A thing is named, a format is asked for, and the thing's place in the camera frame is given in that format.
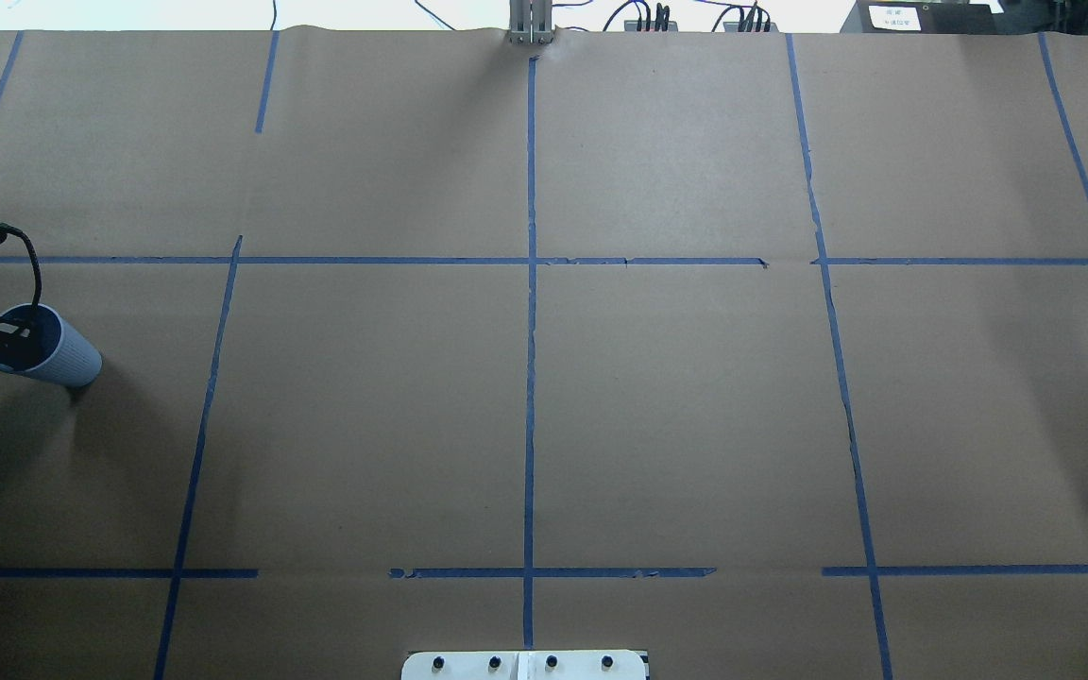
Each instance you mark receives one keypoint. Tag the blue ribbed cup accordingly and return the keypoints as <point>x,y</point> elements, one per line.
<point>52,351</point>

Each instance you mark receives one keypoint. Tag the left black connector block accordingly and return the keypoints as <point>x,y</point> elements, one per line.
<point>655,18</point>

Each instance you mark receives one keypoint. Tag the black connector block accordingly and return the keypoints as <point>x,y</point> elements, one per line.
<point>741,19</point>
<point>655,18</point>

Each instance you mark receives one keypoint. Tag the brown paper table cover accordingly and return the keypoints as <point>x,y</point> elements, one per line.
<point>766,355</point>

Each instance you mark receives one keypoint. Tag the right black connector block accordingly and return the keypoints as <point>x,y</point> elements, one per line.
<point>741,19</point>

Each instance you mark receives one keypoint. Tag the black box with white label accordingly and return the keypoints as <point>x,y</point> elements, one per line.
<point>920,17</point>

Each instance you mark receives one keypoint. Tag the aluminium frame post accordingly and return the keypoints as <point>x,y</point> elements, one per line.
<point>530,22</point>

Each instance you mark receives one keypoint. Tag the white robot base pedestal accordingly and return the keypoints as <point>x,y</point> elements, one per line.
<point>528,664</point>

